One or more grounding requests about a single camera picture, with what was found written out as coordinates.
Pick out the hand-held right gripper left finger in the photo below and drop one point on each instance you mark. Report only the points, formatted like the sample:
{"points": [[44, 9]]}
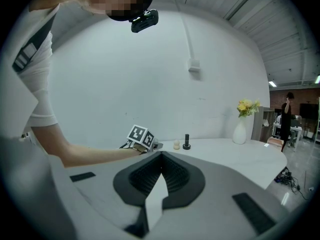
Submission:
{"points": [[100, 199]]}

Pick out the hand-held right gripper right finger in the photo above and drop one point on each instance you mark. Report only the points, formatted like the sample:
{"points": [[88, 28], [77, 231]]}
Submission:
{"points": [[220, 209]]}

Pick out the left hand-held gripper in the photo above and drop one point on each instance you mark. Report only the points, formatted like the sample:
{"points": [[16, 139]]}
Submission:
{"points": [[140, 135]]}

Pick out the person's left forearm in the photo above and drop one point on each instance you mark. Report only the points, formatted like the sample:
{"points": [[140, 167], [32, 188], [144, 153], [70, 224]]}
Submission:
{"points": [[100, 155]]}

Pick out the white curved table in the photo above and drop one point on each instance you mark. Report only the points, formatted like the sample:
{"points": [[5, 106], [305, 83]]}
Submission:
{"points": [[225, 156]]}

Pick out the small black cylindrical stand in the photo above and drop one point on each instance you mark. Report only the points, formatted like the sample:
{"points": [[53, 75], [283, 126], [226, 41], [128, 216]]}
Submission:
{"points": [[186, 146]]}

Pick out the white ceramic vase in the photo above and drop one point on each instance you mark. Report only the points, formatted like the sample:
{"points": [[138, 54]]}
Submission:
{"points": [[239, 134]]}

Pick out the open cardboard box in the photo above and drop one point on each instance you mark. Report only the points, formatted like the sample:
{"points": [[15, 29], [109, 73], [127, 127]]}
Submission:
{"points": [[275, 142]]}

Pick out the white junction box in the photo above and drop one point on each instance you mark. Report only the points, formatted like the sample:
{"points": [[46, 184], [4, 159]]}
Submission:
{"points": [[194, 65]]}

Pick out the grey open cabinet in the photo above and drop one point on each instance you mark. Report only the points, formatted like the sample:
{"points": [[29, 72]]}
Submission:
{"points": [[257, 124]]}

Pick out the white power strip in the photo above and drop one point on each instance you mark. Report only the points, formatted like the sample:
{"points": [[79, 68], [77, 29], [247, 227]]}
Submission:
{"points": [[311, 189]]}

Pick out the yellow flower bouquet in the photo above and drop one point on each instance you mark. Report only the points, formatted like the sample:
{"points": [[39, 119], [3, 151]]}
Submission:
{"points": [[246, 107]]}

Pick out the white office table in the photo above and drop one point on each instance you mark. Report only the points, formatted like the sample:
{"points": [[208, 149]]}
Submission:
{"points": [[298, 129]]}

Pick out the white printed t-shirt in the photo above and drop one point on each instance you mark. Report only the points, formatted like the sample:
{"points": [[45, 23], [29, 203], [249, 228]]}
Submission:
{"points": [[37, 84]]}

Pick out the ceiling light panel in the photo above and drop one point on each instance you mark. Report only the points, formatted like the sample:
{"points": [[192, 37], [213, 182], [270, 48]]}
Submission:
{"points": [[272, 83], [317, 79]]}

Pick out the white wall conduit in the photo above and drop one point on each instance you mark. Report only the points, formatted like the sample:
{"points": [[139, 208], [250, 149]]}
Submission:
{"points": [[187, 34]]}

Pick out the black head-mounted camera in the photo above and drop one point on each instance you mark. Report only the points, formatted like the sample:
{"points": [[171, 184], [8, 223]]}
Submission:
{"points": [[145, 21]]}

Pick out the black wall screen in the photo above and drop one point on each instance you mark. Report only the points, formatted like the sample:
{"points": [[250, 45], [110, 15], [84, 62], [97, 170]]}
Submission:
{"points": [[308, 111]]}

